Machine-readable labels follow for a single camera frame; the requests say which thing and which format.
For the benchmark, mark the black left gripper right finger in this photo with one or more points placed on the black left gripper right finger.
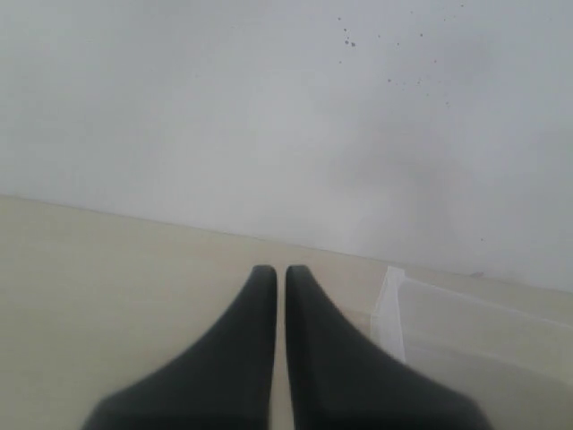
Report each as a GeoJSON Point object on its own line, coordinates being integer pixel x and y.
{"type": "Point", "coordinates": [340, 380]}

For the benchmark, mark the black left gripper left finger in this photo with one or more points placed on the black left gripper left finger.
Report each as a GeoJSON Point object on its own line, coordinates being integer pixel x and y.
{"type": "Point", "coordinates": [222, 381]}

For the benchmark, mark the clear plastic bin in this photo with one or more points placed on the clear plastic bin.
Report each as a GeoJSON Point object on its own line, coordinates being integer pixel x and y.
{"type": "Point", "coordinates": [514, 361]}

